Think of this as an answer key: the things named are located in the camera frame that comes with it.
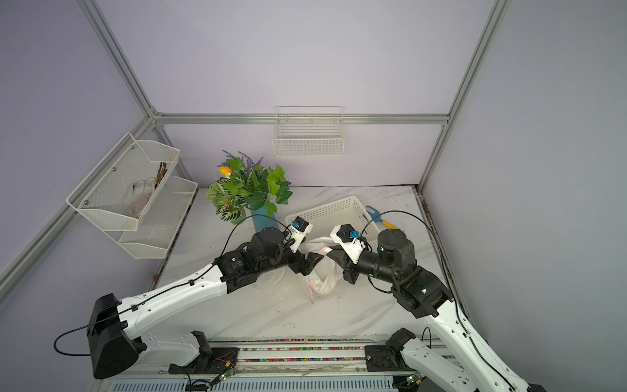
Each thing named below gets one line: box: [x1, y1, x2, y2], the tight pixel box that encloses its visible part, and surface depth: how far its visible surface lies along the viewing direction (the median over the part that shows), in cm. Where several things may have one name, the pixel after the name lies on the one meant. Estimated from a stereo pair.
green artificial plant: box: [204, 150, 294, 225], surface depth 79 cm
